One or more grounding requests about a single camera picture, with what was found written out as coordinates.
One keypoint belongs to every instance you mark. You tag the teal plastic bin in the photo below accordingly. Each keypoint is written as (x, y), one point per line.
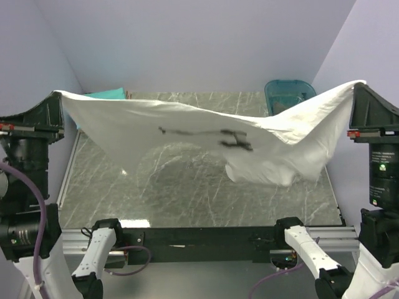
(284, 94)

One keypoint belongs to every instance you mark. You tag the aluminium frame rail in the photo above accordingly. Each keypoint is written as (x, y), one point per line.
(75, 241)

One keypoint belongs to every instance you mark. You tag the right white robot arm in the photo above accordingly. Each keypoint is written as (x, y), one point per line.
(376, 272)

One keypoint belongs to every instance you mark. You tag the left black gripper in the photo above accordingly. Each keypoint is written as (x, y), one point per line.
(34, 131)

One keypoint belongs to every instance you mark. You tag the white printed t shirt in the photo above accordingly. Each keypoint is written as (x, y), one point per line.
(299, 141)

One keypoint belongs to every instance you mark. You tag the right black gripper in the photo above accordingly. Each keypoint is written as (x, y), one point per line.
(379, 132)

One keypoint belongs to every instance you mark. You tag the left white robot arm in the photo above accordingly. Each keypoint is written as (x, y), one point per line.
(31, 236)

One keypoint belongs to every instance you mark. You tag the black base beam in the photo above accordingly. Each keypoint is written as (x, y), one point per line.
(208, 244)

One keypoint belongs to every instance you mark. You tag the teal folded t shirt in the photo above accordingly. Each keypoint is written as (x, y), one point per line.
(115, 94)

